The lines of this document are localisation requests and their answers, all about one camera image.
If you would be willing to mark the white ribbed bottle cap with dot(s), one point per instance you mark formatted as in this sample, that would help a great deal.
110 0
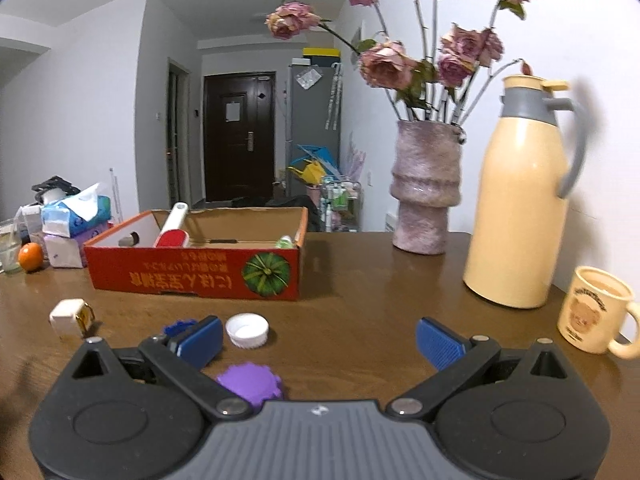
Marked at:
247 332

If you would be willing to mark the cream thermos jug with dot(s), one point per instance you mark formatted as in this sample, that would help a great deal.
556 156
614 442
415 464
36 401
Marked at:
515 210

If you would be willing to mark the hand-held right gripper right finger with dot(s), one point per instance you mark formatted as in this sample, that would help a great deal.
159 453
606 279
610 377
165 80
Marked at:
440 345

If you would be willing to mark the blue tissue pack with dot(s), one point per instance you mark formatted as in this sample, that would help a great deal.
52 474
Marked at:
75 220

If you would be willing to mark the clear plastic food container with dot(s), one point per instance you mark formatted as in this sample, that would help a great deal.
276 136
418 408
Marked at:
31 220

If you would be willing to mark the small cart with bottles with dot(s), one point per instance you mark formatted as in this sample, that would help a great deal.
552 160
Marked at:
340 200

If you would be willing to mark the grey side door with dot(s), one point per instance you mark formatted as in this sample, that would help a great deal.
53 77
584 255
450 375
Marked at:
175 135

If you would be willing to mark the blue yellow plastic toy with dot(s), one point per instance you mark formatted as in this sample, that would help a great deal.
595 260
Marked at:
312 170

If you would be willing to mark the white paper sheet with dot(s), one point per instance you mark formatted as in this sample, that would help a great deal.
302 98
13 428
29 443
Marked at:
232 111

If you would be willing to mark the grey refrigerator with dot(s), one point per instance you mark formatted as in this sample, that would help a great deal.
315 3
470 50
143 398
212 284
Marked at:
310 120

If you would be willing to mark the clear drinking glass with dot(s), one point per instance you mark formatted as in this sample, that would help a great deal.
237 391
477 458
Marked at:
10 255

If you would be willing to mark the thin white stick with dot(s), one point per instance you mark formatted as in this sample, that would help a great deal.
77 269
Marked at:
112 190

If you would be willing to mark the purple bottle cap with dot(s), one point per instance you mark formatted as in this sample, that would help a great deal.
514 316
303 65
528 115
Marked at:
250 385

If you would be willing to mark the black bag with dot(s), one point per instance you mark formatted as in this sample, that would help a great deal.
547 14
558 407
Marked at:
312 210

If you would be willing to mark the clear folded umbrella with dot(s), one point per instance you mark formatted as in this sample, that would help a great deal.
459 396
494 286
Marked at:
334 95

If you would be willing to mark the red white lint brush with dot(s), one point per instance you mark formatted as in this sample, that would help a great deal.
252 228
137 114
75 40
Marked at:
172 225

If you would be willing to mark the red cardboard box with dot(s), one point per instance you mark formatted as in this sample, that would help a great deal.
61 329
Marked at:
190 275

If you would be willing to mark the bunch of dried pink roses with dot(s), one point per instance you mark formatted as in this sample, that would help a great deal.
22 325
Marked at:
387 62

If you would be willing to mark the purple decorative leaves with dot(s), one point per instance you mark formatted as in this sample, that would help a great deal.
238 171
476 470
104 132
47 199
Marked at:
356 160

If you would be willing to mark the cream bear mug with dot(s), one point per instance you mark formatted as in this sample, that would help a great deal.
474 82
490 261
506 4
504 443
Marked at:
585 315

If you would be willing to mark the black plastic rack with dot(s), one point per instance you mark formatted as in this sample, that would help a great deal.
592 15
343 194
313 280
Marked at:
52 185

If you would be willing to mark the pink grey ceramic vase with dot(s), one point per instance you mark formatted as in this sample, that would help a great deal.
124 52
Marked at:
425 185

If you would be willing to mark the white cube charger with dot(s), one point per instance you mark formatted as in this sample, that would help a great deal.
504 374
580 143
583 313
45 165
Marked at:
65 317

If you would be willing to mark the blue bottle cap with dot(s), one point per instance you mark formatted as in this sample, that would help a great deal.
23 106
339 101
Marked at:
175 329

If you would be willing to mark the orange fruit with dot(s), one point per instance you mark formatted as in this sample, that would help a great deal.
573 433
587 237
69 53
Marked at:
29 256

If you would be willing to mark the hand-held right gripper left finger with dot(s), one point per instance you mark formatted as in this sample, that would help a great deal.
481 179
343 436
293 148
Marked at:
202 342

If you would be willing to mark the yellow box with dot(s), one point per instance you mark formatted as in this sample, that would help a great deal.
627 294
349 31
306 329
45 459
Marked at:
320 52

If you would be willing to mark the purple white tissue pack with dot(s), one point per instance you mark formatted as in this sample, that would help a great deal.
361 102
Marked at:
62 250

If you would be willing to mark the clear plastic bag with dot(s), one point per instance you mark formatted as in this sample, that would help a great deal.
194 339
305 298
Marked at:
307 78

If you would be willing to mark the dark brown entrance door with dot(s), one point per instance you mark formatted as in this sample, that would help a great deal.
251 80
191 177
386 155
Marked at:
240 160

